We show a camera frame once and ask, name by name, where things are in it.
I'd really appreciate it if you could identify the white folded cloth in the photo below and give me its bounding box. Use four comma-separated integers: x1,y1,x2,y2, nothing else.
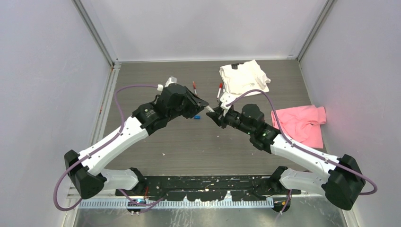
219,60,271,96

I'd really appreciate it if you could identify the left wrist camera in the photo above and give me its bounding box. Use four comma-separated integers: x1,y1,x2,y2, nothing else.
157,77,177,91

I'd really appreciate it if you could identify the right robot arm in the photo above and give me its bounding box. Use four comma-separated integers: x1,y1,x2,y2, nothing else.
207,104,366,210

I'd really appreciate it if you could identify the orange brown gel pen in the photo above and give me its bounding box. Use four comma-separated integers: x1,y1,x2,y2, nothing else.
192,81,198,96

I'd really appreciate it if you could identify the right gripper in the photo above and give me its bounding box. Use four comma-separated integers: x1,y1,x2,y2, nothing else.
207,105,254,136

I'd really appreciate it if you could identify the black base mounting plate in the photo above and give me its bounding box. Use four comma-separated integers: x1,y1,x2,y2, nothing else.
125,175,288,201

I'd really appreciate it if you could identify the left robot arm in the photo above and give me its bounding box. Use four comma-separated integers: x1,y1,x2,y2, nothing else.
64,83,209,199

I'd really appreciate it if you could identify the pink cloth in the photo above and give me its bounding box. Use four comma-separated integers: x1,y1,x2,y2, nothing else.
271,105,327,149

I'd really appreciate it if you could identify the white pen yellow end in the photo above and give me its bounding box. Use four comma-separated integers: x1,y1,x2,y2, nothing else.
204,105,215,113

